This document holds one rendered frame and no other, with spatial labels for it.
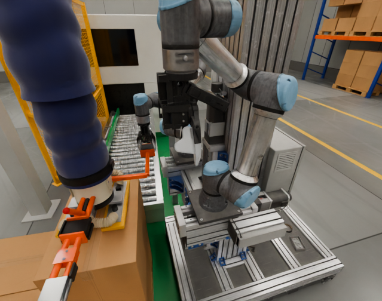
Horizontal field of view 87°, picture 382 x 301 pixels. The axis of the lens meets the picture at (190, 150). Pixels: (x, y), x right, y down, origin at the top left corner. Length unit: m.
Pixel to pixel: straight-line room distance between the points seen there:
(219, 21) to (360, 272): 2.34
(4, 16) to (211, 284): 1.74
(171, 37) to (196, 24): 0.05
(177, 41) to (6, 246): 1.78
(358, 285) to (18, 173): 3.18
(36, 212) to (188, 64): 2.64
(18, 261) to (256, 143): 1.60
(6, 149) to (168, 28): 2.19
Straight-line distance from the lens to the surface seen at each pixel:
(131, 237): 1.08
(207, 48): 0.64
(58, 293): 0.79
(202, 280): 1.77
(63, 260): 0.85
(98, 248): 1.10
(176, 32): 0.42
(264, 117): 0.78
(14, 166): 2.55
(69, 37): 0.80
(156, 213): 1.75
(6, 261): 1.85
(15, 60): 0.81
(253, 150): 0.80
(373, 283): 2.50
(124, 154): 2.49
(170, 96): 0.45
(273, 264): 1.94
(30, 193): 2.72
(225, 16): 0.49
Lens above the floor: 1.80
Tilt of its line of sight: 31 degrees down
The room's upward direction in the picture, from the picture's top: straight up
